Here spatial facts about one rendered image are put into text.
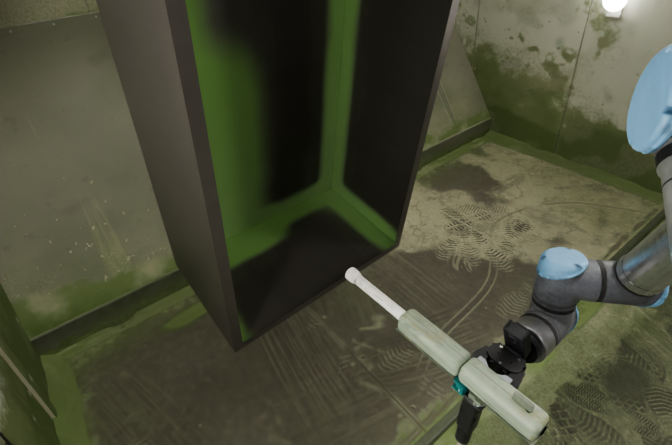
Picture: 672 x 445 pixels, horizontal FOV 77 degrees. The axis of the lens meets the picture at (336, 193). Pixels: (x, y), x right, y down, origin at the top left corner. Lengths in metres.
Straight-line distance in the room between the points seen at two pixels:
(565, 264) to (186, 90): 0.80
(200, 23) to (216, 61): 0.10
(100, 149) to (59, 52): 0.41
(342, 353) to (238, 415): 0.40
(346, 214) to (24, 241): 1.19
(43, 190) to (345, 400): 1.35
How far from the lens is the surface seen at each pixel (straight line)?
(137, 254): 1.93
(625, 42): 2.58
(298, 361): 1.65
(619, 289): 1.06
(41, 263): 1.94
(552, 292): 1.04
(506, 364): 0.96
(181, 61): 0.62
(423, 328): 0.91
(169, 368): 1.77
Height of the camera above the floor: 1.38
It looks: 33 degrees down
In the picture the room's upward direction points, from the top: 5 degrees counter-clockwise
